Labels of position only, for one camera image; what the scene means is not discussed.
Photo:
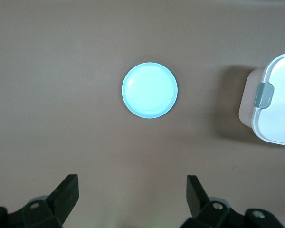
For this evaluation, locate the white lidded storage box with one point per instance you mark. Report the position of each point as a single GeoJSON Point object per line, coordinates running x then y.
{"type": "Point", "coordinates": [280, 114]}

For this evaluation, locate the light blue round plate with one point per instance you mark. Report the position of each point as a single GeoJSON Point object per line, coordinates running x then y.
{"type": "Point", "coordinates": [149, 90]}

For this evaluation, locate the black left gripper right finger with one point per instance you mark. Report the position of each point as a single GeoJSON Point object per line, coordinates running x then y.
{"type": "Point", "coordinates": [199, 204]}

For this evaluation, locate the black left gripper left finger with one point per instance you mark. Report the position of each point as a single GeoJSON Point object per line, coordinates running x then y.
{"type": "Point", "coordinates": [59, 202]}

